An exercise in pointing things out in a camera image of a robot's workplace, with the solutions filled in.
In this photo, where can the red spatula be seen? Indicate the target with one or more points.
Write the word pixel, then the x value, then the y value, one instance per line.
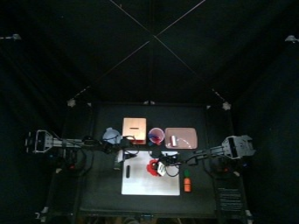
pixel 158 140

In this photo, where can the light blue bowl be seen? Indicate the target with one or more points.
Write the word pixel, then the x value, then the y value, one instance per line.
pixel 111 136

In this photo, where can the blue utensil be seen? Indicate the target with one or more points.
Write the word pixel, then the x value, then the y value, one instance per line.
pixel 151 137

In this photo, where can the red cloth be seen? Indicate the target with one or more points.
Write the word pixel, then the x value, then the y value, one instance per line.
pixel 151 168

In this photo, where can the wooden box with red drawer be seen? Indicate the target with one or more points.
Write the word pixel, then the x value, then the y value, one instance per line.
pixel 134 128

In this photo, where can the red plastic cup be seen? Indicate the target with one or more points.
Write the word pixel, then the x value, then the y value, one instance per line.
pixel 162 133

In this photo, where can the pink tray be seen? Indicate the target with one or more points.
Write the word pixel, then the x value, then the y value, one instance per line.
pixel 187 137

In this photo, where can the orange toy carrot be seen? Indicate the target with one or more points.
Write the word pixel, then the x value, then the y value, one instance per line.
pixel 187 185

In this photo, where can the white cutting board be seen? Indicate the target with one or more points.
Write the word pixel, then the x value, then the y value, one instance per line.
pixel 147 183

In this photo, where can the black label with text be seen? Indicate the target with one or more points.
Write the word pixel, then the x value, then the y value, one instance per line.
pixel 230 199

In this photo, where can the white frame bracket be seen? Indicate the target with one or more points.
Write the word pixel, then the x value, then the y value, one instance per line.
pixel 15 37
pixel 226 105
pixel 71 102
pixel 292 38
pixel 147 102

